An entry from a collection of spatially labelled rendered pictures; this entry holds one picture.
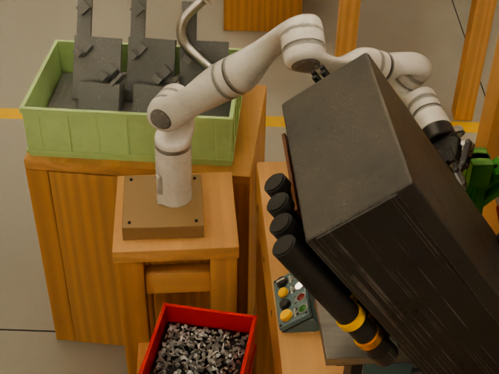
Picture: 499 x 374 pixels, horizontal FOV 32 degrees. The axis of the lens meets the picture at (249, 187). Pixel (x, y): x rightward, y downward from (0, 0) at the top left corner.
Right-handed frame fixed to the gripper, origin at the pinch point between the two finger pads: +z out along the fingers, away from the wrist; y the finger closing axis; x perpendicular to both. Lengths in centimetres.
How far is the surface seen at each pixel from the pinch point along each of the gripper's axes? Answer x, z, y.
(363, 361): -21.9, 35.1, -23.9
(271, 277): 1.5, -3.2, -49.4
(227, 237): 6, -22, -61
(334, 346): -24.7, 31.5, -27.2
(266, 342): 61, -19, -88
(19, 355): 37, -47, -171
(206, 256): 3, -19, -66
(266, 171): 16, -42, -50
